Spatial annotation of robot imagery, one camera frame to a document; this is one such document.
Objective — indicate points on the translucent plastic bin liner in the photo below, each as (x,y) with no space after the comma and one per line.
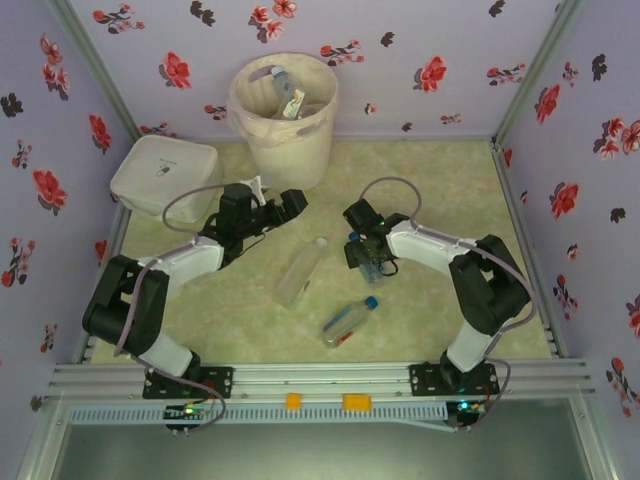
(250,100)

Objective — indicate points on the white plastic storage box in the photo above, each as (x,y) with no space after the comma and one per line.
(160,170)

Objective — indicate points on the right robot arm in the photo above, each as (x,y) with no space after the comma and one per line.
(425,245)

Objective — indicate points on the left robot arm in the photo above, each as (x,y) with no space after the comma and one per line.
(195,255)

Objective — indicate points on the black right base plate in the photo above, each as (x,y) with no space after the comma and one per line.
(425,380)

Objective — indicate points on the circuit board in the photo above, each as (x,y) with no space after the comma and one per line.
(185,412)
(465,407)

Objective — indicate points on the right circuit board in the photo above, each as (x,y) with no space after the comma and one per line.
(465,407)

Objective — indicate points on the clear bottle pale blue label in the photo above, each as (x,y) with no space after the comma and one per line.
(282,82)

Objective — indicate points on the tall square clear bottle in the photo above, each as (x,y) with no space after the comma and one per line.
(300,275)

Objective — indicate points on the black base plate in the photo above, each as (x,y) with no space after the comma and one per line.
(425,380)
(220,382)

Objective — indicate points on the left circuit board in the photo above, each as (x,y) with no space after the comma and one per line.
(185,412)

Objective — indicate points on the bottle with colourful white label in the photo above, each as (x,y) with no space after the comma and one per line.
(294,105)

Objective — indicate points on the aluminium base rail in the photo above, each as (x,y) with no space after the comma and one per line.
(320,377)

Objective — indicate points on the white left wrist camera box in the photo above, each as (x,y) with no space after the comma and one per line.
(252,182)

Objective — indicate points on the aluminium frame post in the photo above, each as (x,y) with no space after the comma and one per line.
(537,65)
(95,70)

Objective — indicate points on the beige waste bin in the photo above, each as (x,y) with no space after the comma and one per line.
(295,160)

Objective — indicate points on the small orange clip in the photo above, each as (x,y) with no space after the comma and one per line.
(293,401)

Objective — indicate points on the clear bottle blue cap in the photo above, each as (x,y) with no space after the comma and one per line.
(345,325)
(372,274)

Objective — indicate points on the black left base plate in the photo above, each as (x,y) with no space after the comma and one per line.
(220,382)

